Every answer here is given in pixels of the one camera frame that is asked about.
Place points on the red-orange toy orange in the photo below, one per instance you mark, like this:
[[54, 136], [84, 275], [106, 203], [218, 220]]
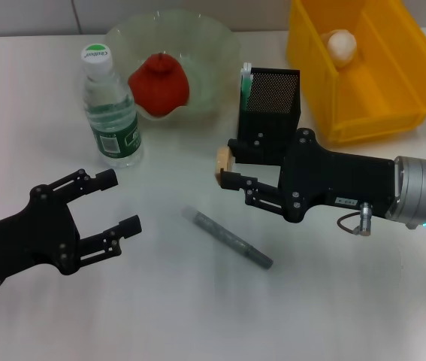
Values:
[[160, 86]]

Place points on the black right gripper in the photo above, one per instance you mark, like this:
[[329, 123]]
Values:
[[340, 176]]

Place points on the white paper ball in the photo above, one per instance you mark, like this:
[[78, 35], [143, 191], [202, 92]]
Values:
[[342, 47]]

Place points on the pale green glass fruit bowl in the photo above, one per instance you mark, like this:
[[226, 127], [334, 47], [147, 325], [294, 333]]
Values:
[[209, 60]]

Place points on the clear green-label water bottle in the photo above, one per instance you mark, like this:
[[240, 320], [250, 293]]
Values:
[[113, 113]]

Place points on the yellow plastic storage bin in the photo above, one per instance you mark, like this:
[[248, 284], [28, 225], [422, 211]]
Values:
[[385, 94]]

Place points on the black mesh pen holder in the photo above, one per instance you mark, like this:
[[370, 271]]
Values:
[[269, 97]]

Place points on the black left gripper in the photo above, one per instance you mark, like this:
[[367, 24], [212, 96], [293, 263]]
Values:
[[25, 240]]

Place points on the green utility knife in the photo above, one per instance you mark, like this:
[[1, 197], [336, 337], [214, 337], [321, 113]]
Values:
[[246, 90]]

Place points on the small wooden block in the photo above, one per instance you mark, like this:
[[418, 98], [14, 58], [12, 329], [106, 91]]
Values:
[[223, 159]]

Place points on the grey marker pen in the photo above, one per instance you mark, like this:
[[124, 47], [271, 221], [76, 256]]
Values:
[[231, 240]]

